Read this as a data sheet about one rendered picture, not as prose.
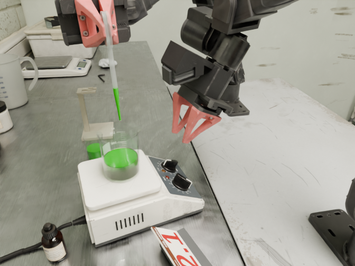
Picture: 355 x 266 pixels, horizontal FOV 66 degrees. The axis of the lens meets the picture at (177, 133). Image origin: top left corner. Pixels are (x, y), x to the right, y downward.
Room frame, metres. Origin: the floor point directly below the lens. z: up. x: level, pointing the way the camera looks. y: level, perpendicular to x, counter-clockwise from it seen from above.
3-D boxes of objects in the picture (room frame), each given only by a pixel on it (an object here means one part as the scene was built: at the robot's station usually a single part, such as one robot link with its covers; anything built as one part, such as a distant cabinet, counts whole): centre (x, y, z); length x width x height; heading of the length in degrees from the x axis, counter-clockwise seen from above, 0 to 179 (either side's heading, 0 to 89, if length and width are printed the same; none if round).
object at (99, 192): (0.36, 0.10, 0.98); 0.12 x 0.12 x 0.01; 24
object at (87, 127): (0.65, 0.22, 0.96); 0.08 x 0.08 x 0.13; 10
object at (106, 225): (0.37, 0.08, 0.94); 0.22 x 0.13 x 0.08; 114
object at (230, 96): (0.84, -0.17, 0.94); 0.20 x 0.07 x 0.08; 11
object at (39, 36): (1.51, 0.59, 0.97); 0.37 x 0.31 x 0.14; 8
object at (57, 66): (1.18, 0.52, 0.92); 0.26 x 0.19 x 0.05; 98
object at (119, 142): (0.37, 0.09, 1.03); 0.07 x 0.06 x 0.08; 103
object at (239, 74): (0.83, -0.17, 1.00); 0.09 x 0.06 x 0.06; 43
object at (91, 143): (0.53, 0.19, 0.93); 0.04 x 0.04 x 0.06
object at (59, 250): (0.27, 0.19, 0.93); 0.03 x 0.03 x 0.07
